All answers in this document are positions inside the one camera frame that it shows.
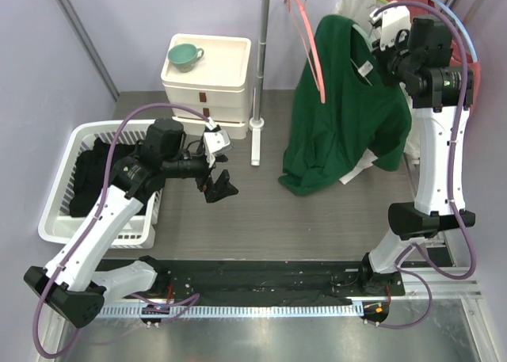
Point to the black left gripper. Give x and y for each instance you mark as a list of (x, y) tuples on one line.
[(222, 185)]

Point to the mint green hanger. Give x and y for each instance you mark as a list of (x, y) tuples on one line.
[(362, 33)]

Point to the green t-shirt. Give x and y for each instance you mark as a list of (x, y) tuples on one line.
[(330, 132)]

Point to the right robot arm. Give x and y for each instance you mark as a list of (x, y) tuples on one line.
[(442, 110)]

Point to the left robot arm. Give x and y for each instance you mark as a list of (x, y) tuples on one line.
[(70, 283)]

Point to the red t-shirt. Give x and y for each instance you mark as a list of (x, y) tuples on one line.
[(475, 68)]

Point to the blue hanger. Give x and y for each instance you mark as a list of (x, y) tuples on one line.
[(461, 28)]

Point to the white graphic t-shirt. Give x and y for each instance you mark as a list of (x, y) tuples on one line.
[(359, 11)]

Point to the pink hanger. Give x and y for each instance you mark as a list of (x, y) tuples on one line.
[(298, 13)]

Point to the black t-shirt in basket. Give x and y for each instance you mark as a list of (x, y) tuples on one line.
[(90, 170)]

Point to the white drawer unit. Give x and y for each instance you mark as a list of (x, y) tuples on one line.
[(219, 84)]

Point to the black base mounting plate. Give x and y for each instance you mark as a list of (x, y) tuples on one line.
[(240, 283)]

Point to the teal cup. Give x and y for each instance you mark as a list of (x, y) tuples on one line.
[(185, 56)]

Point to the white laundry basket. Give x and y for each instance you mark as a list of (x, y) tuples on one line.
[(56, 223)]

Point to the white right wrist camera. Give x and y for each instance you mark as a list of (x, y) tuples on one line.
[(391, 21)]

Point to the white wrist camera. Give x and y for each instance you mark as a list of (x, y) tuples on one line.
[(216, 141), (391, 21)]

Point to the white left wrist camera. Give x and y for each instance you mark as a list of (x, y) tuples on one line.
[(216, 141)]

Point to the perforated white cable duct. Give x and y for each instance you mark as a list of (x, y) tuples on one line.
[(139, 310)]

